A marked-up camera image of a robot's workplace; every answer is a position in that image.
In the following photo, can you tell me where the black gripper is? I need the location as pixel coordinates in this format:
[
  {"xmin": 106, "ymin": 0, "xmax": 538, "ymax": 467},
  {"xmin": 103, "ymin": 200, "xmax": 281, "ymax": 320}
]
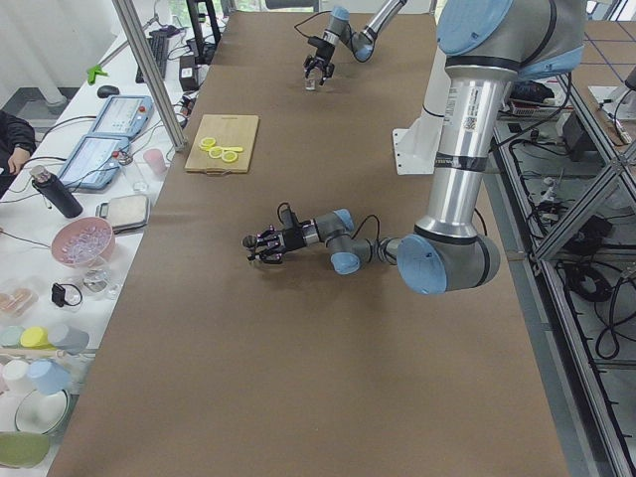
[
  {"xmin": 303, "ymin": 37, "xmax": 335, "ymax": 85},
  {"xmin": 247, "ymin": 225, "xmax": 306, "ymax": 264}
]

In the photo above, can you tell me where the small clear glass cup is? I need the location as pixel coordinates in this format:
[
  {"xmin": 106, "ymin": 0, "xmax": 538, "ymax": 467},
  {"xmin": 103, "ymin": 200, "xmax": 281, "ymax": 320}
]
[{"xmin": 304, "ymin": 76, "xmax": 317, "ymax": 91}]

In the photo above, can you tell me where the steel double jigger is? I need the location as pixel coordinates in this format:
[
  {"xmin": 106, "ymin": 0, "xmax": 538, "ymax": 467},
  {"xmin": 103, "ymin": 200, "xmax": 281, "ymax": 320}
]
[{"xmin": 241, "ymin": 235, "xmax": 262, "ymax": 250}]

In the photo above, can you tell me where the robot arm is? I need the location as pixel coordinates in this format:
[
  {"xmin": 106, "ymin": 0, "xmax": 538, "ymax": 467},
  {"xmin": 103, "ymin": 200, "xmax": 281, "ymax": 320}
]
[
  {"xmin": 294, "ymin": 0, "xmax": 406, "ymax": 90},
  {"xmin": 242, "ymin": 1, "xmax": 586, "ymax": 294}
]

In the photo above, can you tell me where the pink plastic cup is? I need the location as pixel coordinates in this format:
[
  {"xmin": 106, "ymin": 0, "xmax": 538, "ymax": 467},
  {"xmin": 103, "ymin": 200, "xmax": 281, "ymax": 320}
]
[{"xmin": 143, "ymin": 148, "xmax": 167, "ymax": 176}]

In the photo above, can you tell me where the grey plastic cup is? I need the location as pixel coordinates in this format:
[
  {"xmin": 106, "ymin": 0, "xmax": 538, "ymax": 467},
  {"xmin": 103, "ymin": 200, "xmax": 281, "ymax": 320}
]
[{"xmin": 48, "ymin": 323, "xmax": 89, "ymax": 354}]

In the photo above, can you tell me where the yellow plastic cup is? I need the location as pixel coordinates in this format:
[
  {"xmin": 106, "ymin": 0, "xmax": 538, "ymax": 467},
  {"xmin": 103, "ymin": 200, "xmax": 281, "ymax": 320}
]
[{"xmin": 20, "ymin": 326, "xmax": 54, "ymax": 350}]

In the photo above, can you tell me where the light blue plastic cup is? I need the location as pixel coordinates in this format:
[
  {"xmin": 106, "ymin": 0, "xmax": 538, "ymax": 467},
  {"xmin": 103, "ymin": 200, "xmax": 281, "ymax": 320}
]
[{"xmin": 27, "ymin": 359, "xmax": 71, "ymax": 396}]

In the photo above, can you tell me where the mint green plastic cup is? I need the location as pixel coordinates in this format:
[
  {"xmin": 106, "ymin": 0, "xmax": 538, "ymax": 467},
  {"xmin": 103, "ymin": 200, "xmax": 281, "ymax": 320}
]
[{"xmin": 0, "ymin": 326, "xmax": 25, "ymax": 348}]

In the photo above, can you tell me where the white plastic cup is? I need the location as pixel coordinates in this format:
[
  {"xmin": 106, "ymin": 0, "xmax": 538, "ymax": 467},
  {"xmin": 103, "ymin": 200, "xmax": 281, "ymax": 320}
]
[{"xmin": 2, "ymin": 360, "xmax": 35, "ymax": 395}]

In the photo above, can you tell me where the lemon slice upper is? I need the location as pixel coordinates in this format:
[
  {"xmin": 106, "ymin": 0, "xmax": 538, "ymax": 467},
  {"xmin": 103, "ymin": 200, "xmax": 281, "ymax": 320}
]
[{"xmin": 221, "ymin": 151, "xmax": 239, "ymax": 163}]

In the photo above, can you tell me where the lemon slice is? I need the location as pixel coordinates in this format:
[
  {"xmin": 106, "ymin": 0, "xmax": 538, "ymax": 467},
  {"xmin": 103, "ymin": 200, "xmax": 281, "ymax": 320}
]
[
  {"xmin": 221, "ymin": 151, "xmax": 239, "ymax": 163},
  {"xmin": 208, "ymin": 146, "xmax": 224, "ymax": 159},
  {"xmin": 199, "ymin": 137, "xmax": 217, "ymax": 151}
]

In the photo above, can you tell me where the lemon slice middle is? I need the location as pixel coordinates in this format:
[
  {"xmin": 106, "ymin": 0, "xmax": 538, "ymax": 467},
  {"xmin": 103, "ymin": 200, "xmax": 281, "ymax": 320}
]
[{"xmin": 208, "ymin": 146, "xmax": 224, "ymax": 159}]

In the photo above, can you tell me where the bamboo cutting board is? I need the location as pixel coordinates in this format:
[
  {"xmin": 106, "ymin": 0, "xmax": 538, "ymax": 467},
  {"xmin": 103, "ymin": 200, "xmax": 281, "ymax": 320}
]
[{"xmin": 184, "ymin": 114, "xmax": 259, "ymax": 175}]

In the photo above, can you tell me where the lemon slice lower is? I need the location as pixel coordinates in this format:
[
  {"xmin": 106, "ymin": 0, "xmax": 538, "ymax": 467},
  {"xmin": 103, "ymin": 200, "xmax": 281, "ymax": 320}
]
[{"xmin": 199, "ymin": 137, "xmax": 217, "ymax": 151}]

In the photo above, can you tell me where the grey kitchen scale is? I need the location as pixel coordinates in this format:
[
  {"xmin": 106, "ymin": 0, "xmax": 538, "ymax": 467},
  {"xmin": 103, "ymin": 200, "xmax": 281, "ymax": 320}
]
[{"xmin": 95, "ymin": 194, "xmax": 151, "ymax": 235}]

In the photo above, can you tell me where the black keyboard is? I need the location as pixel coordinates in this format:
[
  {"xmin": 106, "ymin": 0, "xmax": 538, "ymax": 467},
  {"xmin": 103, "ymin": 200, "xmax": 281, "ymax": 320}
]
[{"xmin": 146, "ymin": 31, "xmax": 169, "ymax": 80}]

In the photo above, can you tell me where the stemless wine glass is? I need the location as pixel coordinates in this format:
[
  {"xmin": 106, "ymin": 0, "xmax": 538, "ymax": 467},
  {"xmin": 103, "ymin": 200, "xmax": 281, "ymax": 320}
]
[{"xmin": 82, "ymin": 257, "xmax": 111, "ymax": 293}]

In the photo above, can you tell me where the pink bowl with ice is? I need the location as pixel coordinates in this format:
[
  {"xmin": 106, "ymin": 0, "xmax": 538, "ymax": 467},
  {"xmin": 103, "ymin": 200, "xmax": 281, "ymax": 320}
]
[{"xmin": 51, "ymin": 217, "xmax": 115, "ymax": 267}]

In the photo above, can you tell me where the lower teach pendant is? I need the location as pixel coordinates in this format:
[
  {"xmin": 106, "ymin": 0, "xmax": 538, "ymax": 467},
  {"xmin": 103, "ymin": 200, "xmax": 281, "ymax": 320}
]
[{"xmin": 58, "ymin": 134, "xmax": 130, "ymax": 191}]

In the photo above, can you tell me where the teach pendant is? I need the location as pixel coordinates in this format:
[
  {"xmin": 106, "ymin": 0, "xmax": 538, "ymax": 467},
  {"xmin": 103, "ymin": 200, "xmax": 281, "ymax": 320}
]
[
  {"xmin": 58, "ymin": 134, "xmax": 130, "ymax": 191},
  {"xmin": 89, "ymin": 94, "xmax": 154, "ymax": 139}
]

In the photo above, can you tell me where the upper teach pendant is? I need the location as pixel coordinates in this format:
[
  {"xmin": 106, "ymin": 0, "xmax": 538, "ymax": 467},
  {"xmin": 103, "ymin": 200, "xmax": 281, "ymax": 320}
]
[{"xmin": 89, "ymin": 94, "xmax": 154, "ymax": 139}]

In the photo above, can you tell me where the black computer mouse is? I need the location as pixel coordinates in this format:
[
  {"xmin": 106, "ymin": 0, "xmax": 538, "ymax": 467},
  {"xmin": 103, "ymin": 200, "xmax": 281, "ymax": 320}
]
[{"xmin": 96, "ymin": 84, "xmax": 120, "ymax": 98}]

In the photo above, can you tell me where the black water bottle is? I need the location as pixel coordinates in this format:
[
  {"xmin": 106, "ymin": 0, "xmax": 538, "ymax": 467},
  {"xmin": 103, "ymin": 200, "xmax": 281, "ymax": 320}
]
[{"xmin": 30, "ymin": 165, "xmax": 83, "ymax": 219}]

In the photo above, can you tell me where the white plate dark rim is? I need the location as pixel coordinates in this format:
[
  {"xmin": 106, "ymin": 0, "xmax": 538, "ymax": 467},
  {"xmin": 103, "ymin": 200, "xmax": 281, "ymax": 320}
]
[{"xmin": 14, "ymin": 390, "xmax": 70, "ymax": 434}]

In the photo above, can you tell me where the green bowl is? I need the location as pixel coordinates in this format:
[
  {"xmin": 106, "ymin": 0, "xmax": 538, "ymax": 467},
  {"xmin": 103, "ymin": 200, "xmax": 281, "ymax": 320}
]
[{"xmin": 1, "ymin": 431, "xmax": 51, "ymax": 468}]

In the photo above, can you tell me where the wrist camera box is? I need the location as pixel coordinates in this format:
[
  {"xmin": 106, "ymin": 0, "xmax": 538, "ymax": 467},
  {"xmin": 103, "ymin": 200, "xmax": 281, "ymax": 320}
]
[{"xmin": 280, "ymin": 207, "xmax": 299, "ymax": 230}]

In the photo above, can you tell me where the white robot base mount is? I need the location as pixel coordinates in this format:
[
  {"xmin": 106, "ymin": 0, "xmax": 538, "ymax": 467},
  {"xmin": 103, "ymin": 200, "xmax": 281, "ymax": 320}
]
[{"xmin": 393, "ymin": 48, "xmax": 450, "ymax": 175}]

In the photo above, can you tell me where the aluminium frame post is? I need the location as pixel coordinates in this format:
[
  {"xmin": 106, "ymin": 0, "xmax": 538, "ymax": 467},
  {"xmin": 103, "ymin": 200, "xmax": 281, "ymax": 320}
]
[{"xmin": 112, "ymin": 0, "xmax": 186, "ymax": 152}]

